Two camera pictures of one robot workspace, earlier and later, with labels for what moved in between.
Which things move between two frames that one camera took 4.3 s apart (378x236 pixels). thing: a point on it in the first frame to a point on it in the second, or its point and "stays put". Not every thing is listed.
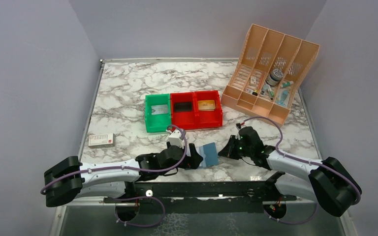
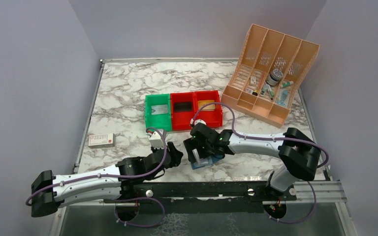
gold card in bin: x=206 y=105 stays put
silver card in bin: x=160 y=109 stays put
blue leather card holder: x=209 y=154 stays put
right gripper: x=228 y=151 to x=189 y=144
